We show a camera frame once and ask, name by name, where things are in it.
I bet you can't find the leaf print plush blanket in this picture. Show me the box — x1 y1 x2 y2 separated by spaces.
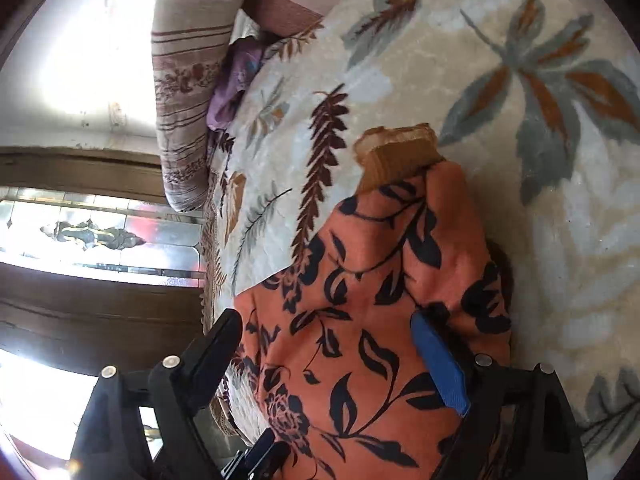
200 0 640 480

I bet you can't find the brown quilted bedspread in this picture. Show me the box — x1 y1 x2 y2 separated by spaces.
199 170 236 436

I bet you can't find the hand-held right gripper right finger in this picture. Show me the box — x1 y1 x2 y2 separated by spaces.
410 310 588 480

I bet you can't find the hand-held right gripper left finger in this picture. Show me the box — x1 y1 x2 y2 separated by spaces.
69 308 244 480

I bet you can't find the striped floral bolster pillow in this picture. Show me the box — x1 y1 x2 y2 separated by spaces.
151 0 253 212

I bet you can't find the purple cloth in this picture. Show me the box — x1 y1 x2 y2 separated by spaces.
206 40 266 133

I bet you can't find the wooden mirrored wardrobe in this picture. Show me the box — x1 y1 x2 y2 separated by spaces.
0 145 211 480

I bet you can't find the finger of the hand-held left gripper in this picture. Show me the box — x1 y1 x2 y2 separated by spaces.
220 427 292 480

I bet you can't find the orange floral garment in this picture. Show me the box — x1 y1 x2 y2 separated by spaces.
210 122 516 480

